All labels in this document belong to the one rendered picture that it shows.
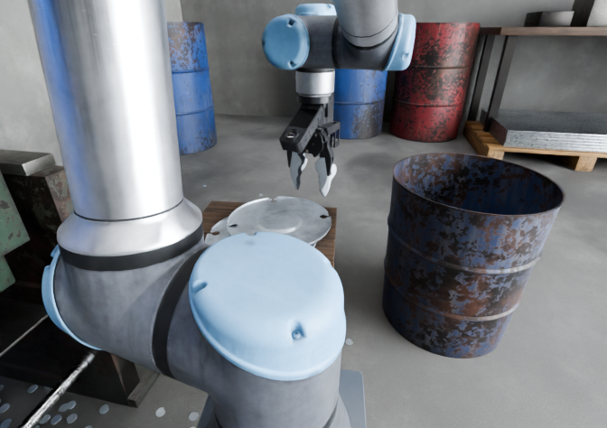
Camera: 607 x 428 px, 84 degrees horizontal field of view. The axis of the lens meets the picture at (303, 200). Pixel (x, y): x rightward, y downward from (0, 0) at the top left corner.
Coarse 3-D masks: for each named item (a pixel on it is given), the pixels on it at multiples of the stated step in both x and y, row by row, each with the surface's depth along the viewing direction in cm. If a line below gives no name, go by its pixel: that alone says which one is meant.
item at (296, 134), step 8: (304, 104) 67; (312, 104) 67; (320, 104) 66; (296, 112) 66; (304, 112) 66; (312, 112) 65; (320, 112) 65; (296, 120) 65; (304, 120) 64; (312, 120) 64; (320, 120) 66; (288, 128) 64; (296, 128) 63; (304, 128) 63; (312, 128) 64; (280, 136) 63; (288, 136) 62; (296, 136) 61; (304, 136) 62; (288, 144) 62; (296, 144) 61; (304, 144) 63; (296, 152) 62
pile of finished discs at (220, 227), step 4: (220, 220) 96; (224, 220) 97; (216, 224) 94; (220, 224) 95; (224, 224) 95; (212, 228) 93; (216, 228) 93; (220, 228) 93; (224, 228) 93; (212, 232) 92; (220, 232) 91; (224, 232) 91; (228, 232) 91; (208, 236) 90; (212, 236) 90; (216, 236) 90; (220, 236) 90; (224, 236) 90; (228, 236) 90; (208, 240) 88; (212, 240) 88; (216, 240) 88; (208, 244) 86; (212, 244) 86
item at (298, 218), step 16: (240, 208) 102; (256, 208) 102; (272, 208) 102; (288, 208) 102; (304, 208) 102; (320, 208) 102; (240, 224) 94; (256, 224) 93; (272, 224) 92; (288, 224) 92; (304, 224) 94; (320, 224) 94; (304, 240) 86
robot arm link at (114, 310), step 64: (64, 0) 20; (128, 0) 22; (64, 64) 22; (128, 64) 23; (64, 128) 24; (128, 128) 24; (128, 192) 25; (64, 256) 26; (128, 256) 26; (64, 320) 29; (128, 320) 26
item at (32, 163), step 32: (0, 160) 58; (32, 160) 58; (32, 192) 59; (64, 192) 61; (32, 224) 64; (32, 256) 68; (32, 288) 71; (32, 352) 85; (64, 352) 82; (96, 352) 77; (96, 384) 83; (128, 384) 83
